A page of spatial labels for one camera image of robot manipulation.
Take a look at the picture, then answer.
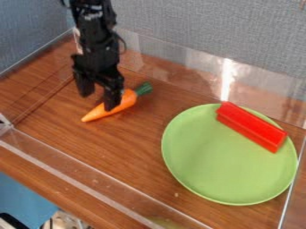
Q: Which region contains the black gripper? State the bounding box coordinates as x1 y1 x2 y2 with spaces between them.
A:
71 32 127 113

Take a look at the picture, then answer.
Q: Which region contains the orange toy carrot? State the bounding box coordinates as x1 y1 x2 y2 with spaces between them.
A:
81 82 154 123

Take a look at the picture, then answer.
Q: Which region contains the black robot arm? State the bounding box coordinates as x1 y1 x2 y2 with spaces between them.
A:
60 0 124 111

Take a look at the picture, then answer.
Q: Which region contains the green plate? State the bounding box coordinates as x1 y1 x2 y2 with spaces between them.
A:
162 104 298 206

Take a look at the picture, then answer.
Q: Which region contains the red rectangular block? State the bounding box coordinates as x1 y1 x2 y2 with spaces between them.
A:
216 102 289 153

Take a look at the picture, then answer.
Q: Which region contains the clear acrylic enclosure wall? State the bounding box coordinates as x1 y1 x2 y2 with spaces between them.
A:
0 31 306 229

